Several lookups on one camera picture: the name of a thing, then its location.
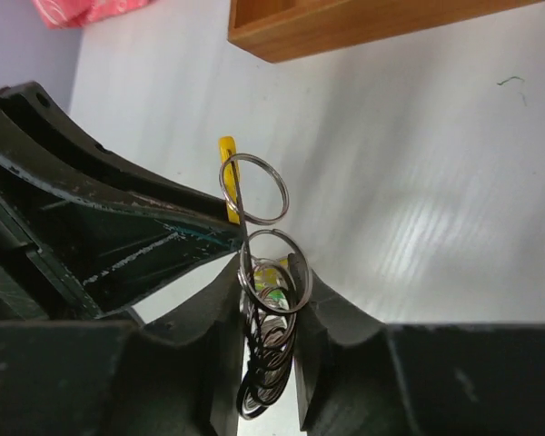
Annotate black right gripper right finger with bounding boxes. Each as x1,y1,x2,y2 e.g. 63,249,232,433
294,278,545,435

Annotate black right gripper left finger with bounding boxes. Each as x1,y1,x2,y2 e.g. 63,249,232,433
0,258,243,435

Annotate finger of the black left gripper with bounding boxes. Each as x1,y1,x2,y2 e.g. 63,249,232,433
0,82,241,320

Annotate green key tag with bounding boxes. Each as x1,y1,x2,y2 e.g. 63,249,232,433
265,290,286,303

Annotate metal keyring with yellow grip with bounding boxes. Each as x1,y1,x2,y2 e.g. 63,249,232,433
218,136,312,421

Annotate yellow key tag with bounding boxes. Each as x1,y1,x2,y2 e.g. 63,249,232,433
253,257,288,291

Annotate pink patterned cloth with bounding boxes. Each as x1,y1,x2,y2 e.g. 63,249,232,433
32,0,154,29

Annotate wooden compartment tray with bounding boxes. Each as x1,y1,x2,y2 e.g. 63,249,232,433
228,0,536,64

